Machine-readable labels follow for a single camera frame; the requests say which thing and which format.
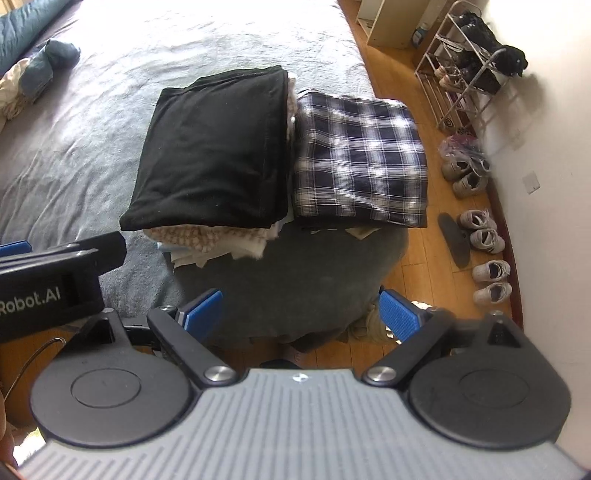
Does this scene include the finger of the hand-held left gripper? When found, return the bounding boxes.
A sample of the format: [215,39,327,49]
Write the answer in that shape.
[0,239,34,259]

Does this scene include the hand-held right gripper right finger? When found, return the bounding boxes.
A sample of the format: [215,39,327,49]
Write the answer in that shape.
[361,287,528,387]

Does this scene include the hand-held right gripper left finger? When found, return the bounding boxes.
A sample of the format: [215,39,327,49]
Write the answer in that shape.
[68,288,239,389]

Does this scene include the black pants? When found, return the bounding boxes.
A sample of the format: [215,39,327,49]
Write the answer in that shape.
[118,65,291,232]

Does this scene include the stack of light folded clothes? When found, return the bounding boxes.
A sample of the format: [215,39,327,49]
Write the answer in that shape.
[142,74,300,260]

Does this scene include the person's khaki trousers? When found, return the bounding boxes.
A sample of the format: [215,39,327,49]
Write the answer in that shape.
[344,305,400,346]

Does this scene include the black insole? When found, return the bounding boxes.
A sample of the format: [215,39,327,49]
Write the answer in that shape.
[437,211,475,270]

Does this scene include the white sneaker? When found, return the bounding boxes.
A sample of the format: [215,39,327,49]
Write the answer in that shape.
[469,227,507,256]
[471,258,513,283]
[472,281,514,307]
[456,208,498,232]

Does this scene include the beige sneaker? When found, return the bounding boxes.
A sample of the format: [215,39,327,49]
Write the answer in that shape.
[451,168,491,200]
[440,154,486,182]

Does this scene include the cream garment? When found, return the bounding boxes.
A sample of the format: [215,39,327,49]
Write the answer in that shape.
[0,58,48,136]

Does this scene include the folded plaid garment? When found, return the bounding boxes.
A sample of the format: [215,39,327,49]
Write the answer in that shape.
[291,90,428,230]

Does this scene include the clear plastic shoe bag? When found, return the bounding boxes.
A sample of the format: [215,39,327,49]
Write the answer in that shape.
[438,130,486,158]

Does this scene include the metal shoe rack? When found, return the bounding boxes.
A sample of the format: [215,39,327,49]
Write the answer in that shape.
[413,0,519,136]

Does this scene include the black boot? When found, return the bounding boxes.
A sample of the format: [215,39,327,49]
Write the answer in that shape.
[455,10,498,51]
[495,44,530,78]

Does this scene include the white wooden desk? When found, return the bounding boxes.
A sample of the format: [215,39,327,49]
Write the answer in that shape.
[355,0,440,50]

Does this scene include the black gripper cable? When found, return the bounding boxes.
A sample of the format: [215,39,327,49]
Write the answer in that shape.
[0,338,66,404]

